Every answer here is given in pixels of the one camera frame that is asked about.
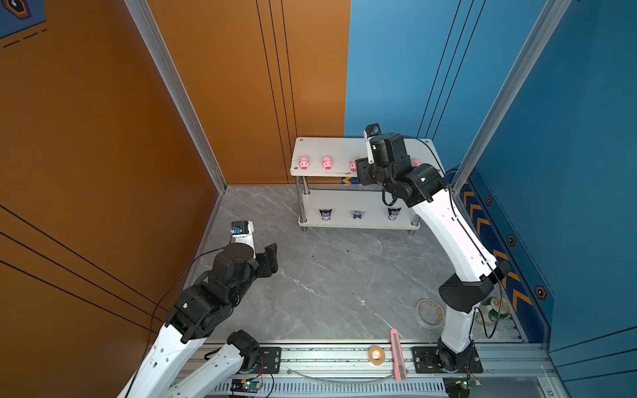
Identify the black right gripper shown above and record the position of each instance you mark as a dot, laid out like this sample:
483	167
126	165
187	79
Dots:
363	166

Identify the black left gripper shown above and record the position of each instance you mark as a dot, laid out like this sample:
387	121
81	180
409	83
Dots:
268	260

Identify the black purple figurine toy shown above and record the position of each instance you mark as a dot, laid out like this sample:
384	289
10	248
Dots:
393	213

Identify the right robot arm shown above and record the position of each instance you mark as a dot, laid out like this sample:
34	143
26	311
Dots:
424	189

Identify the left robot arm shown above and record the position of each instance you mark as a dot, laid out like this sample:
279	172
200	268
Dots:
196	313

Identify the white two-tier shelf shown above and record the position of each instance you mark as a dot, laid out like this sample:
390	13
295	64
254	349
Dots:
330	197

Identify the green circuit board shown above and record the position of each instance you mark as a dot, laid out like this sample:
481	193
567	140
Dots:
245	386

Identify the small beige tape roll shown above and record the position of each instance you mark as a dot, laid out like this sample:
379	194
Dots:
376	355

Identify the clear tape roll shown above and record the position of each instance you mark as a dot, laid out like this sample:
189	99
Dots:
429	314

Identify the pink utility knife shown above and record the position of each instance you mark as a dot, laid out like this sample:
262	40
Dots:
399	367

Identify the green tape roll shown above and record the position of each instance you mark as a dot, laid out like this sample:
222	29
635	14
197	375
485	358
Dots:
493	308

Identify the right circuit board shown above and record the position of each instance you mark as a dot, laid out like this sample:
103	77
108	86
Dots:
461	387

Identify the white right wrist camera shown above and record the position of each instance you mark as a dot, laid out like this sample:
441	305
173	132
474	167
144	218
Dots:
374	144

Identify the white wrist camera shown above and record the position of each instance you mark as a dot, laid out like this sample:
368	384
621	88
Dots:
374	144
242	232

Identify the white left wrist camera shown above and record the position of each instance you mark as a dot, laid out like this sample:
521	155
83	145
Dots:
242	232

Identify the aluminium corner post right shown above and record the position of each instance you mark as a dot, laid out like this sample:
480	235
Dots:
540	34

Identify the aluminium corner post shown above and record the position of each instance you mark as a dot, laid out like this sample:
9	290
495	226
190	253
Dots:
540	34
153	39

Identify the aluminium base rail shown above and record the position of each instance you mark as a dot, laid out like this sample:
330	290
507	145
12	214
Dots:
343	370

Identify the aluminium corner post left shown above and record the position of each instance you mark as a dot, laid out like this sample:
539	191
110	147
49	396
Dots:
153	39

